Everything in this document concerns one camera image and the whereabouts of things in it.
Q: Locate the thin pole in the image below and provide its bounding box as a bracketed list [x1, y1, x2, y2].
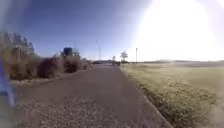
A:
[134, 47, 139, 64]

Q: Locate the dry grass verge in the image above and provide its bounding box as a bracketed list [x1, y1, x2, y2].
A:
[9, 70, 73, 87]

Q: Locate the small distant tree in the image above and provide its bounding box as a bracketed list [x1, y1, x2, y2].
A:
[119, 51, 129, 63]

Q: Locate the dry grass field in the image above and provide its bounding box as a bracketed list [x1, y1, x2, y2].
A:
[119, 60, 224, 128]

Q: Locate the grey asphalt path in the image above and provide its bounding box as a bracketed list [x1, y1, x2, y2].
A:
[0, 63, 174, 128]

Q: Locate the row of brown bushes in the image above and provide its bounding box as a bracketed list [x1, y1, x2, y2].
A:
[0, 31, 93, 81]

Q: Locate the dark tree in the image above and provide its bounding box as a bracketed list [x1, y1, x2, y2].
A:
[60, 46, 81, 58]

